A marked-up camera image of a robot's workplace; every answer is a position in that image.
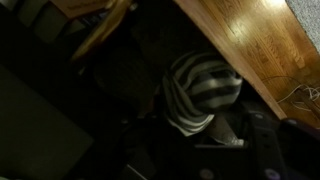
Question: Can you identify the woven basket drawer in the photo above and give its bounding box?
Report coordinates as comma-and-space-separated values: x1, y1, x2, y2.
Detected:
173, 0, 288, 120

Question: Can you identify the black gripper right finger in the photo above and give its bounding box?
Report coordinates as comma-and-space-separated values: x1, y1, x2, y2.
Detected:
247, 113, 287, 180

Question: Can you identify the grey rug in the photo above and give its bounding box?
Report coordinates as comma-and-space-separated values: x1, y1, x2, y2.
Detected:
286, 0, 320, 53

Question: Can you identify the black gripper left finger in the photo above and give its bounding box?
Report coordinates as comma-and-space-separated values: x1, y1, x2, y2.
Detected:
113, 101, 207, 180

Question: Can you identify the striped sock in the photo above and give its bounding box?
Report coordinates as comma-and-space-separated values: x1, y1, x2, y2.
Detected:
162, 51, 243, 136

